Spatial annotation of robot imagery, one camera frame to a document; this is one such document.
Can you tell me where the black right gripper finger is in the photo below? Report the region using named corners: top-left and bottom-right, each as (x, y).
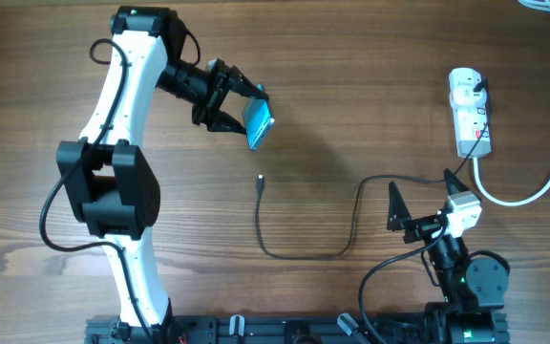
top-left (443, 169), bottom-right (469, 195)
top-left (387, 182), bottom-right (412, 231)

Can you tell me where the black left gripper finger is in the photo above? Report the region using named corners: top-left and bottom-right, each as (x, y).
top-left (205, 110), bottom-right (246, 135)
top-left (231, 76), bottom-right (269, 100)

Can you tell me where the blue Galaxy smartphone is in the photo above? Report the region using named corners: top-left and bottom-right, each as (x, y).
top-left (243, 98), bottom-right (275, 151)

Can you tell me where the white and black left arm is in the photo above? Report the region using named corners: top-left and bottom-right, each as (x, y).
top-left (54, 6), bottom-right (275, 343)

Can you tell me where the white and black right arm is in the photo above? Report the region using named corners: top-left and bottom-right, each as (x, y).
top-left (358, 169), bottom-right (511, 343)

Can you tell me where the white power strip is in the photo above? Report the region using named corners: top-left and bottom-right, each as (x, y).
top-left (449, 67), bottom-right (491, 159)

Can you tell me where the black USB charging cable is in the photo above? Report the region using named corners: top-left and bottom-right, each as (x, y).
top-left (254, 75), bottom-right (491, 262)

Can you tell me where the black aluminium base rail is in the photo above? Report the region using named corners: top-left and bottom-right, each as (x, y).
top-left (83, 312), bottom-right (511, 344)

